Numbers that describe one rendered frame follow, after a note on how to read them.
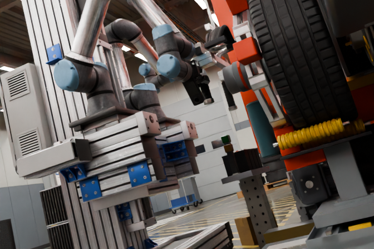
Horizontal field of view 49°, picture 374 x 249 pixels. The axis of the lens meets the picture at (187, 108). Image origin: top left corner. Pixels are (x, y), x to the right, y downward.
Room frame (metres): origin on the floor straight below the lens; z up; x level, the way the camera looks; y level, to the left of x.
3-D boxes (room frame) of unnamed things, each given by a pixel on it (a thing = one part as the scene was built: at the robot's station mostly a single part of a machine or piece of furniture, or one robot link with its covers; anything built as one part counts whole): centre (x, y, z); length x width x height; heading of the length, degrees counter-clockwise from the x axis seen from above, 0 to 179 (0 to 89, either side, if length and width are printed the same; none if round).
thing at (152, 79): (2.43, 0.15, 1.12); 0.11 x 0.08 x 0.11; 58
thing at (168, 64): (1.37, 0.01, 0.85); 0.11 x 0.08 x 0.09; 159
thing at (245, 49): (1.43, -0.27, 0.85); 0.09 x 0.08 x 0.07; 159
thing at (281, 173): (10.40, -1.39, 0.55); 1.40 x 0.80 x 1.09; 71
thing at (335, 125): (1.58, -0.43, 0.51); 0.29 x 0.06 x 0.06; 69
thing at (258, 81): (1.73, -0.37, 0.85); 0.54 x 0.07 x 0.54; 159
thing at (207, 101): (1.65, -0.09, 0.83); 0.04 x 0.04 x 0.16
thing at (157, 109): (2.14, 0.19, 0.87); 0.15 x 0.15 x 0.10
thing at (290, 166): (1.71, -0.41, 0.48); 0.16 x 0.12 x 0.17; 69
